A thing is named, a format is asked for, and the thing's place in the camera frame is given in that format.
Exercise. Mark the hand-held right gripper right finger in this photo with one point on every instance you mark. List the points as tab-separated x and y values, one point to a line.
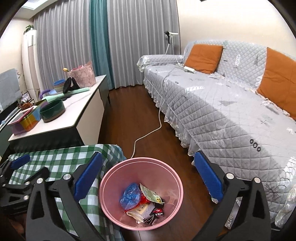
208	176

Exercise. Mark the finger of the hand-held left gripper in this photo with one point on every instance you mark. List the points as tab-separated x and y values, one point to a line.
38	175
20	161

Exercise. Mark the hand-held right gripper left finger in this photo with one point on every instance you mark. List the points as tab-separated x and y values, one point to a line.
89	176

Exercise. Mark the blue plastic bag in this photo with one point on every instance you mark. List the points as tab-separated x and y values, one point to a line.
129	197

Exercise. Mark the pink plastic bin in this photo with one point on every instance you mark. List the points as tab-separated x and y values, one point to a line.
143	171

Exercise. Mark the red plastic bag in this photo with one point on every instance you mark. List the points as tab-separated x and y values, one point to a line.
144	199

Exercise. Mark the green snack packet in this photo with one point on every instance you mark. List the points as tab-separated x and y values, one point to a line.
150	193

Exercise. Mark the red and black candy wrapper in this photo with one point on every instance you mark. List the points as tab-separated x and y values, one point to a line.
158	211

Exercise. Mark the white tissue packet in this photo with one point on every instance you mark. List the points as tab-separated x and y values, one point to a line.
138	212

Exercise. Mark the dark television stand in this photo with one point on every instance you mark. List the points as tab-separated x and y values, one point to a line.
4	139

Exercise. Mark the green checkered tablecloth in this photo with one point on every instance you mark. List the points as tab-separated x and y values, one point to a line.
64	160

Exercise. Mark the colourful storage box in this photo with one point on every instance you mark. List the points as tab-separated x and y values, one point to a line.
23	126

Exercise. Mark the brown plush toy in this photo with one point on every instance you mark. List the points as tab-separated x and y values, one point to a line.
26	106

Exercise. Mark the dark green round tin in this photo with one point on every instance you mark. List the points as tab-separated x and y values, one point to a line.
52	111

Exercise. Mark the grey quilted sofa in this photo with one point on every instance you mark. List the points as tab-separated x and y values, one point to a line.
219	111

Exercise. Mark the white-topped coffee table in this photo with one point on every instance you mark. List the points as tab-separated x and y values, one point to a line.
76	109

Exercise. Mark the purple plastic toy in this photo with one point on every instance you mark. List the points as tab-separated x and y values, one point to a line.
41	93

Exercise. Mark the grey covered television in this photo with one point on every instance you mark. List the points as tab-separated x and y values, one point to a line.
9	88

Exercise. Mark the stack of coloured bowls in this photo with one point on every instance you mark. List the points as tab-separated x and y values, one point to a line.
59	87

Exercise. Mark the mint green board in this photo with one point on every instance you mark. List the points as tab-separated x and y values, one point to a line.
74	92

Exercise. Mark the white standing air conditioner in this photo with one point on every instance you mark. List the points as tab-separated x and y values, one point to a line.
31	62

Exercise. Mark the pink quilted basket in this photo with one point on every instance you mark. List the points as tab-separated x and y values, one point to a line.
83	75

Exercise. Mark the white power strip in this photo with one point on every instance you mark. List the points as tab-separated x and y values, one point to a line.
189	68

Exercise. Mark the orange cushion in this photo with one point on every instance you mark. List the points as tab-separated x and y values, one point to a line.
203	59
279	81

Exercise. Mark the grey curtain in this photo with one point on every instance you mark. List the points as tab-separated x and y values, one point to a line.
62	41
138	41

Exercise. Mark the green potted plant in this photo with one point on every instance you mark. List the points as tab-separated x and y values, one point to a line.
29	29

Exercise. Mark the teal curtain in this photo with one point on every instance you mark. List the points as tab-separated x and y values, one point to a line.
99	41

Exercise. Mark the white floor lamp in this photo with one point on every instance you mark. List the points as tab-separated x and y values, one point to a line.
170	34

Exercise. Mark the small photo frame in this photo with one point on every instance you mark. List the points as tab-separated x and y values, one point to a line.
25	96

